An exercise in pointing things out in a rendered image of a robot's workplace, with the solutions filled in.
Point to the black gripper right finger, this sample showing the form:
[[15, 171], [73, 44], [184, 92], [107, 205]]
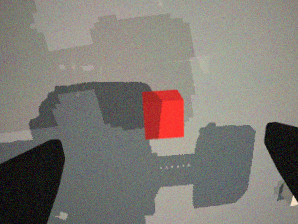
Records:
[[281, 141]]

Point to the red block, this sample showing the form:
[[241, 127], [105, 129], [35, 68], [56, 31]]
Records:
[[164, 114]]

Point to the small cream block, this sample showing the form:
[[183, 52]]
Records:
[[286, 193]]

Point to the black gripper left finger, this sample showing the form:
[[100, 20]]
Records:
[[29, 184]]

